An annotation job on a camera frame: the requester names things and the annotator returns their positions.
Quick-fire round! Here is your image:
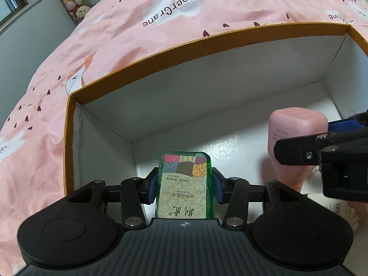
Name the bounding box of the window frame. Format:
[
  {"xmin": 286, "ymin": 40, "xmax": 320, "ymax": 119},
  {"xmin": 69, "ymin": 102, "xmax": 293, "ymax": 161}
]
[{"xmin": 1, "ymin": 0, "xmax": 42, "ymax": 33}]

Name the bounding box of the white pouch with label card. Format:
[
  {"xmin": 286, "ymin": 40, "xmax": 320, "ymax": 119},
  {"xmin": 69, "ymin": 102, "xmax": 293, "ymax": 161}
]
[{"xmin": 306, "ymin": 194, "xmax": 359, "ymax": 232}]

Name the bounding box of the orange cardboard box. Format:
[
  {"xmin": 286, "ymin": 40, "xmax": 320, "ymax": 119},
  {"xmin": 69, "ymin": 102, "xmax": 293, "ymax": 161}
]
[{"xmin": 64, "ymin": 23, "xmax": 367, "ymax": 194}]

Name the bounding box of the pink plastic bottle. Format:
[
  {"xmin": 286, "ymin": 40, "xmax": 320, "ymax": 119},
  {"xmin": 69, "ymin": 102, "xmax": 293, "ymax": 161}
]
[{"xmin": 267, "ymin": 107, "xmax": 328, "ymax": 192}]

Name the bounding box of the pink cloud-print bedspread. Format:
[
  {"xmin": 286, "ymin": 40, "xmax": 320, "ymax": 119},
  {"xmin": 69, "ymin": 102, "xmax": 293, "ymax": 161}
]
[{"xmin": 1, "ymin": 0, "xmax": 367, "ymax": 275}]

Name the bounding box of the green glass bottle with label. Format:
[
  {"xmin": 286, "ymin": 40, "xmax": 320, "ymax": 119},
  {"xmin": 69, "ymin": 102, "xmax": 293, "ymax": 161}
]
[{"xmin": 156, "ymin": 151, "xmax": 215, "ymax": 219}]

